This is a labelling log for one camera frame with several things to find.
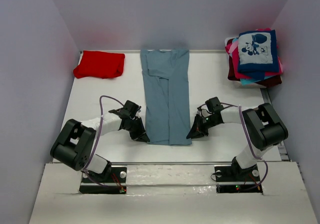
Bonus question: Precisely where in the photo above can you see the dark maroon folded t-shirt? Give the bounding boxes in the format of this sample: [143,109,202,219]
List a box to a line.
[227,57,282,88]

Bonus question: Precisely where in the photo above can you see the grey-blue t-shirt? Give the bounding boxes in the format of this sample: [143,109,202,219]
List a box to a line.
[140,49,192,146]

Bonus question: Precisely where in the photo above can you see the navy cartoon mouse t-shirt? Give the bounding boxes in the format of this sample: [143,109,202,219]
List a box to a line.
[237,29,280,79]

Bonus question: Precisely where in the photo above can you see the teal folded t-shirt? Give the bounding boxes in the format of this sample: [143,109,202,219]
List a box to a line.
[240,76,269,85]

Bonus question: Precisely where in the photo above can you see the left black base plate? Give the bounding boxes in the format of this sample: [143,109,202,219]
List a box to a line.
[79,165,127,195]

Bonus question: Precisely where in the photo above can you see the pink folded t-shirt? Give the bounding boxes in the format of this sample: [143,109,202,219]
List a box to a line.
[225,37,283,81]

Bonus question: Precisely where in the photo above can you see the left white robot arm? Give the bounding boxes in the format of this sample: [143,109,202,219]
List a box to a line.
[50,99,150,185]

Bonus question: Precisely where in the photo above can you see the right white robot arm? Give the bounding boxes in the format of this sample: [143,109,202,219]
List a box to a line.
[187,97,289,182]

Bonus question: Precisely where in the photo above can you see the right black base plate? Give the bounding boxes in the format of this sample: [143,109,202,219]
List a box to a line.
[210,165,263,194]

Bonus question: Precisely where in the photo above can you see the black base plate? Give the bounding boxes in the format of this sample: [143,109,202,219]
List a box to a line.
[79,165,127,195]
[210,165,263,194]

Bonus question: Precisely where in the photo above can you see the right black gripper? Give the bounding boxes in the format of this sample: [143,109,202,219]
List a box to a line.
[186,114,220,140]

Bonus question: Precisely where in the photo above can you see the white foam front board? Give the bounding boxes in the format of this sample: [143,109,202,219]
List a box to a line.
[30,162,317,224]

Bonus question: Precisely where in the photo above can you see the folded red t-shirt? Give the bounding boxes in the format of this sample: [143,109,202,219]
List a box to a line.
[73,50,125,79]

